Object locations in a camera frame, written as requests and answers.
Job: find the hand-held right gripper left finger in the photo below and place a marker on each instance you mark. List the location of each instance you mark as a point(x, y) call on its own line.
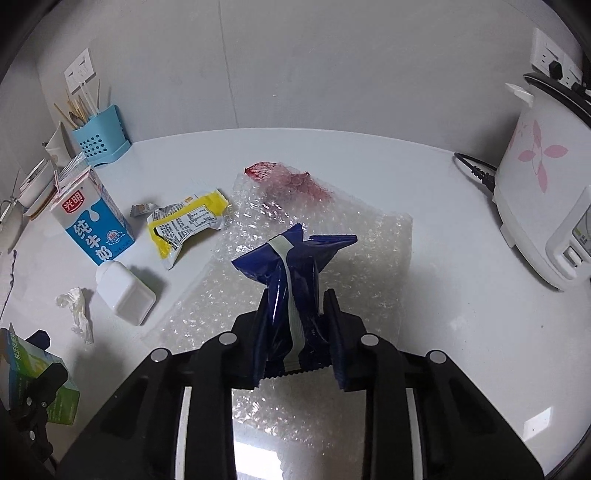
point(240, 341)

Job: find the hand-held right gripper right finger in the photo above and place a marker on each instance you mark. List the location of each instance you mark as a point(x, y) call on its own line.
point(340, 364)

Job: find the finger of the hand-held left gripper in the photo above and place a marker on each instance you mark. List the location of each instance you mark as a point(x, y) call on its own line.
point(39, 340)
point(46, 378)

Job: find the green and white box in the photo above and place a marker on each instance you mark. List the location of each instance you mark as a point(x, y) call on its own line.
point(64, 401)

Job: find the dark blue snack wrapper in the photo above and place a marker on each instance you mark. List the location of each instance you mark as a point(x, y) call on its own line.
point(286, 277)

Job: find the clear bubble wrap sheet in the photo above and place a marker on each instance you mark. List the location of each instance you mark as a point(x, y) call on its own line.
point(369, 258)

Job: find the blue and white milk carton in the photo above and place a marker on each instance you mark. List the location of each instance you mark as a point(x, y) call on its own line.
point(92, 226)

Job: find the red mesh wrapper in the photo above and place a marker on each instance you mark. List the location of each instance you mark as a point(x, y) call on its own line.
point(277, 175)

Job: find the crumpled white tissue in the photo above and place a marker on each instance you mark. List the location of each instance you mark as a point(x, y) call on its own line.
point(76, 307)

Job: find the white plastic bottle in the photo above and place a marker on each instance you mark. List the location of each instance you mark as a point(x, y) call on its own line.
point(124, 290)

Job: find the yellow snack wrapper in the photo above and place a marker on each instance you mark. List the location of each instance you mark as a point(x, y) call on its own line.
point(184, 221)

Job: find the stack of white bowls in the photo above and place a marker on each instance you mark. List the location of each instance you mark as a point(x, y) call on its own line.
point(37, 189)

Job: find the small silver candy wrapper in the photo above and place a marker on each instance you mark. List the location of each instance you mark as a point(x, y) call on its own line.
point(143, 210)

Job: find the ribbed white plate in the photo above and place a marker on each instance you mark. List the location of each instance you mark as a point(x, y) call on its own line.
point(74, 165)

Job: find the white pitcher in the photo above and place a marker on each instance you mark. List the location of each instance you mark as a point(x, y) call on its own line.
point(59, 143)

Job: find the light blue utensil holder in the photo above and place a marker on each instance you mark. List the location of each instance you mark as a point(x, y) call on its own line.
point(99, 138)

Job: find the bundle of chopsticks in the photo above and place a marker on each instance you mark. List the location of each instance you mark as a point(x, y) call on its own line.
point(83, 106)

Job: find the white flowered rice cooker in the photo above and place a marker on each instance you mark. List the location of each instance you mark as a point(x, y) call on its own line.
point(540, 184)

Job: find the black power plug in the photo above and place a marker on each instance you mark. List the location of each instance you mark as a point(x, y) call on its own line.
point(556, 69)

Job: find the white double wall outlet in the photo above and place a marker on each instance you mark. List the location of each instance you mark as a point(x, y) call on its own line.
point(79, 69)

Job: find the white wall power socket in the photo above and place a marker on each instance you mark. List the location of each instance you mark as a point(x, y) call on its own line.
point(545, 46)

